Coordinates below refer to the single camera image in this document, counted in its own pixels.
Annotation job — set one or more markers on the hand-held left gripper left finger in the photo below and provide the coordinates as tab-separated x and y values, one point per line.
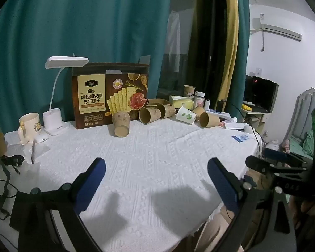
90	183

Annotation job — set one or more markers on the cream cartoon mug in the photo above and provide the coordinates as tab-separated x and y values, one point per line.
29	126

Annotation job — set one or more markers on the narrow teal curtain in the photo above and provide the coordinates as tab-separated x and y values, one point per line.
243	44

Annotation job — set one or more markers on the wide teal curtain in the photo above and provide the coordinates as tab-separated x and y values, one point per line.
81	26

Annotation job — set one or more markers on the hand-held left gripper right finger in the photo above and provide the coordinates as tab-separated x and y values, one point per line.
223	186

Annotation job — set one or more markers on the blue card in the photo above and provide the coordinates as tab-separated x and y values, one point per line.
240	138

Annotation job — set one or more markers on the white papers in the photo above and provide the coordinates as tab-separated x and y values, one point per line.
232	124

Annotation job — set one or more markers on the green bedding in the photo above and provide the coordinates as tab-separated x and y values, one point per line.
303	143

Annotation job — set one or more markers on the person's leg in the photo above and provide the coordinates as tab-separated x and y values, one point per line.
215	231

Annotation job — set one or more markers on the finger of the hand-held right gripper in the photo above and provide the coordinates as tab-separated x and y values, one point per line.
257	164
275	154

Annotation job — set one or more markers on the white wall socket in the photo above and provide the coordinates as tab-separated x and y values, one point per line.
258	71

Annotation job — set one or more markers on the black monitor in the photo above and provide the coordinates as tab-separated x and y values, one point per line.
261	94

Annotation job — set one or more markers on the white air conditioner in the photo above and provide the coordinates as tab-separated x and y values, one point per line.
281	31

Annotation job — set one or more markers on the grey bed headboard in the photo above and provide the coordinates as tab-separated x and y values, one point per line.
305	107

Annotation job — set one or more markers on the white side desk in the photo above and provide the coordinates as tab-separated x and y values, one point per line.
260	120

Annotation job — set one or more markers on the small white bottle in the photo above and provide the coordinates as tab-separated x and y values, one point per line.
207	105

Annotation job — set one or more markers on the white textured tablecloth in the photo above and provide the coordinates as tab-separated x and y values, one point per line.
147	162

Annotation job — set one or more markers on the brown paper cup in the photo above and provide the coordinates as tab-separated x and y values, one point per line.
189	90
199	111
168	110
149	115
120	124
210	120

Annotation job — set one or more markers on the white green-dotted paper cup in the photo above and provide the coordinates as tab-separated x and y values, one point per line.
187	115

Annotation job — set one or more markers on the grey pen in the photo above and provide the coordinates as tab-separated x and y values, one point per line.
33	153

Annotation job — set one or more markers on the yellow tissue box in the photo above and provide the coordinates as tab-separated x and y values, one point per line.
182	101

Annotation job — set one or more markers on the brown paper bowl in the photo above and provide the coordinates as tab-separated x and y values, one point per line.
156	101

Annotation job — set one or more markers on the small black box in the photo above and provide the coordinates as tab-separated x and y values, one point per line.
221	105

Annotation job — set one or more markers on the white desk lamp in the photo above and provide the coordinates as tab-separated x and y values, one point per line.
51	120

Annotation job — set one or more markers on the small yellow object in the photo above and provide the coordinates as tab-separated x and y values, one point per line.
246	107

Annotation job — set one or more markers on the black power plug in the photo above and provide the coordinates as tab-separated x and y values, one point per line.
14	160

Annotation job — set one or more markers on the brown cracker box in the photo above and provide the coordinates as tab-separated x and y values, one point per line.
94	97

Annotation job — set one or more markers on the small white case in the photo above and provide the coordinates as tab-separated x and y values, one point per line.
40	138

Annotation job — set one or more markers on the yellow curtain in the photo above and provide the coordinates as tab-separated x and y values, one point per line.
232	31

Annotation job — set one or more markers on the white-lidded jar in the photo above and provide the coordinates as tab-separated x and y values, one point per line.
199	98

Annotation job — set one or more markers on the person's right hand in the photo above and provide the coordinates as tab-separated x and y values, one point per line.
304	210

